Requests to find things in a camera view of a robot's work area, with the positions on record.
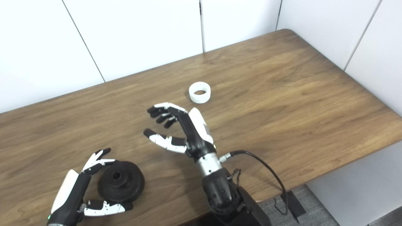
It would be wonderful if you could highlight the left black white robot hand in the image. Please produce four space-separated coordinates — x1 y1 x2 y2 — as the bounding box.
47 148 134 226

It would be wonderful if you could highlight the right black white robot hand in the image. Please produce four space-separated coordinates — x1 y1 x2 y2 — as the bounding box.
144 102 217 159

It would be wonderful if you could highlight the white plastic ring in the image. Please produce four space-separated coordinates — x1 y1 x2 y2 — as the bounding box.
189 82 211 104

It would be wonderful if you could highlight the round black plastic part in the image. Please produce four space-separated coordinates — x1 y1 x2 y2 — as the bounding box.
98 161 145 203

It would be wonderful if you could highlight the black table foot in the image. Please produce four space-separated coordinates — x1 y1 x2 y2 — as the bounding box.
280 190 307 224

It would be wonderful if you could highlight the right thin black wire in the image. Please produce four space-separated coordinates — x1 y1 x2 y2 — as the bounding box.
231 169 242 189

